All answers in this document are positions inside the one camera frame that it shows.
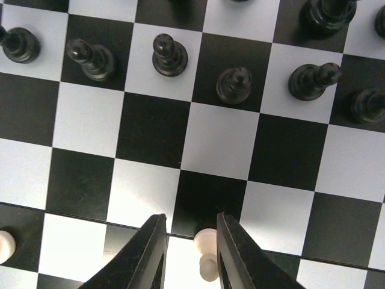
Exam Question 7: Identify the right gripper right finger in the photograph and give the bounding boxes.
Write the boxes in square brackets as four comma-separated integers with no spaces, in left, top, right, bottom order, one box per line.
[217,213,303,289]

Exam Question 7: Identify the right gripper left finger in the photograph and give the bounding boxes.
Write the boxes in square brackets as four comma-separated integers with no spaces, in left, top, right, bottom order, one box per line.
[81,214,167,289]

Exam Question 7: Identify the white pawn board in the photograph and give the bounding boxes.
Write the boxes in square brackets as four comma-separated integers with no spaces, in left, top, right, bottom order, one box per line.
[193,228,219,282]

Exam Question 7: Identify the black white chess board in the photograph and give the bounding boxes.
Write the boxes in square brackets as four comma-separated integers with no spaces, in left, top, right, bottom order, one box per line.
[1,1,384,288]

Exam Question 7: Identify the black pawn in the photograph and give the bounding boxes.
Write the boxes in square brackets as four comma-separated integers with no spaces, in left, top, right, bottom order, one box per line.
[1,26,40,64]
[215,67,252,105]
[66,39,117,82]
[288,63,342,101]
[152,33,188,77]
[351,89,384,124]

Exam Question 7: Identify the black back row piece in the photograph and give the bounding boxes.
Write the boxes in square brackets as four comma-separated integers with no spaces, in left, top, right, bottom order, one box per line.
[299,0,357,40]

